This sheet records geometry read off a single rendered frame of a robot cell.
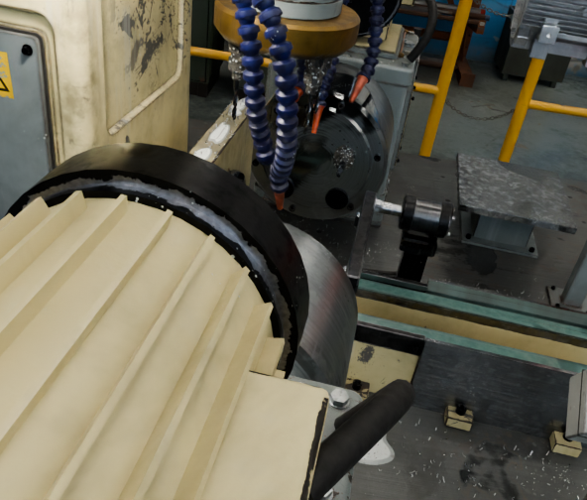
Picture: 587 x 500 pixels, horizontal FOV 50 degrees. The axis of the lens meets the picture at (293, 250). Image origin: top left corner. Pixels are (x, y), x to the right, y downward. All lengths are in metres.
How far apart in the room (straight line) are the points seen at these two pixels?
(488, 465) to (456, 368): 0.14
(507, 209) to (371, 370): 0.54
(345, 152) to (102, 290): 0.84
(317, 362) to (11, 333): 0.37
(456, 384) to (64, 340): 0.79
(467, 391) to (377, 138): 0.43
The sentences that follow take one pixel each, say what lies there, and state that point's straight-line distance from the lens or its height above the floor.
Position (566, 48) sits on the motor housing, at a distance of 1.31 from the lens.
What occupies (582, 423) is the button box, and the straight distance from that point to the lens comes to 0.73.
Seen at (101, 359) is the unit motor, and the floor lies 1.35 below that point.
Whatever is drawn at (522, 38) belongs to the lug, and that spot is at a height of 1.25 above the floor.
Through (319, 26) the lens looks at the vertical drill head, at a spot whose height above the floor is 1.33.
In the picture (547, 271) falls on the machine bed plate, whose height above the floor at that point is 0.80.
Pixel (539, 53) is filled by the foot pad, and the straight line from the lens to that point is 1.29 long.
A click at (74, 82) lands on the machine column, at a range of 0.75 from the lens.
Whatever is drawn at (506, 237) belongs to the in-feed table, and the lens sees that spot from 1.47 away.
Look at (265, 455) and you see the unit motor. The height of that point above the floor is 1.32.
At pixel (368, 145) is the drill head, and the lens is 1.09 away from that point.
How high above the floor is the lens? 1.52
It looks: 34 degrees down
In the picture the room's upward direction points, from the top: 9 degrees clockwise
